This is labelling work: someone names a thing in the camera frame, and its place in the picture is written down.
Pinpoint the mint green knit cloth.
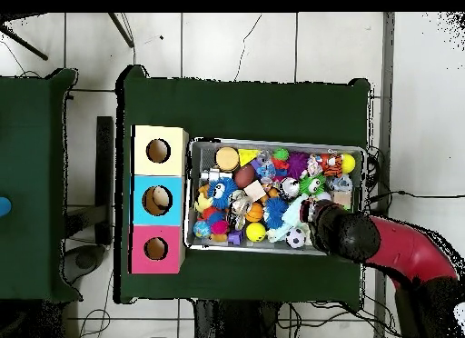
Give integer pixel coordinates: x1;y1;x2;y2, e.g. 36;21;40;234
268;195;310;244

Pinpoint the black tripod leg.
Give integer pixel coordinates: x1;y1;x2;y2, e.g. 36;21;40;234
108;12;135;48
0;21;49;62

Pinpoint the clear mesh bin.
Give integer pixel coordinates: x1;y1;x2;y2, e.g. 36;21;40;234
186;137;368;259

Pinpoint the orange tiger plush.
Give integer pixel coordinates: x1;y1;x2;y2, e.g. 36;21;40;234
317;153;344;178

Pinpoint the yellow ball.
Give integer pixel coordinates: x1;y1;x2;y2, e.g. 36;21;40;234
245;221;268;244

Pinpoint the black upright bar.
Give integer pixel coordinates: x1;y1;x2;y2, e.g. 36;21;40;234
95;115;116;246

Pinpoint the yellow cheese wedge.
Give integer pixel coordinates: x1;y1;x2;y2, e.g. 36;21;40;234
238;148;262;167

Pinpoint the dark green tablecloth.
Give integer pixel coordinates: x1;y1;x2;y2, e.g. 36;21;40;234
114;65;371;312

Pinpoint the black and white soccer ball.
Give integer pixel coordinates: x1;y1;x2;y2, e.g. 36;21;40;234
286;228;308;251

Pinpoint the wooden three-hole box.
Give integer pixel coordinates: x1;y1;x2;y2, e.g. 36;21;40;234
129;124;190;276

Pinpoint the blue fuzzy monster toy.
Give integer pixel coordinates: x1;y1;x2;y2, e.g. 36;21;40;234
208;177;240;211

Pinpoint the green covered side table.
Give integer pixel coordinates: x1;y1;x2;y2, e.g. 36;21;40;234
0;67;81;304

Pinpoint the purple spiky ball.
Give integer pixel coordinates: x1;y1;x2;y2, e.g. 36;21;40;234
286;152;310;179

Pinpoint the brown toy football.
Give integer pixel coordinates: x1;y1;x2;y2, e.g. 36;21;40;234
233;165;258;190

